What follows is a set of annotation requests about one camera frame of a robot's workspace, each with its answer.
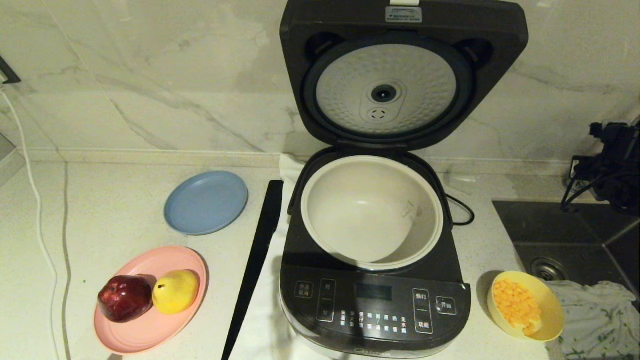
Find blue plate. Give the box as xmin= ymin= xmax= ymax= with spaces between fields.
xmin=164 ymin=171 xmax=249 ymax=236

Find black rice cooker lid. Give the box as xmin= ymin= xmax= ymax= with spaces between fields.
xmin=279 ymin=0 xmax=529 ymax=152

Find clear plastic cup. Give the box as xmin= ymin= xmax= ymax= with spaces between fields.
xmin=442 ymin=172 xmax=476 ymax=196

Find white inner pot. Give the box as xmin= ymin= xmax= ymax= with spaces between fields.
xmin=300 ymin=155 xmax=445 ymax=271

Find pink plate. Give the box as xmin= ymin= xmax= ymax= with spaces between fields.
xmin=93 ymin=245 xmax=209 ymax=354

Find long black flat strip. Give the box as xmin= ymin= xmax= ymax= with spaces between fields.
xmin=221 ymin=180 xmax=285 ymax=360

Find red apple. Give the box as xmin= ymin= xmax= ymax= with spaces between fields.
xmin=97 ymin=274 xmax=153 ymax=323

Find yellow corn kernels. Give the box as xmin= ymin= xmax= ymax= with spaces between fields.
xmin=492 ymin=280 xmax=543 ymax=337

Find black rice cooker base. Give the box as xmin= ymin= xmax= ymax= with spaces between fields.
xmin=279 ymin=147 xmax=472 ymax=359

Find black power cord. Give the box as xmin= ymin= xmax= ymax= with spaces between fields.
xmin=445 ymin=194 xmax=475 ymax=227

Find white green patterned cloth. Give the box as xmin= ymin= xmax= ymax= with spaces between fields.
xmin=542 ymin=280 xmax=640 ymax=360

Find yellow bowl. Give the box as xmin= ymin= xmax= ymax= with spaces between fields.
xmin=487 ymin=270 xmax=565 ymax=342

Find yellow pear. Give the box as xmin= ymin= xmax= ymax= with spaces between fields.
xmin=152 ymin=269 xmax=201 ymax=315

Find white cable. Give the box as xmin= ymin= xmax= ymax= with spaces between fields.
xmin=0 ymin=87 xmax=64 ymax=360

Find dark sink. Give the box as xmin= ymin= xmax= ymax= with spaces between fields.
xmin=492 ymin=200 xmax=640 ymax=301

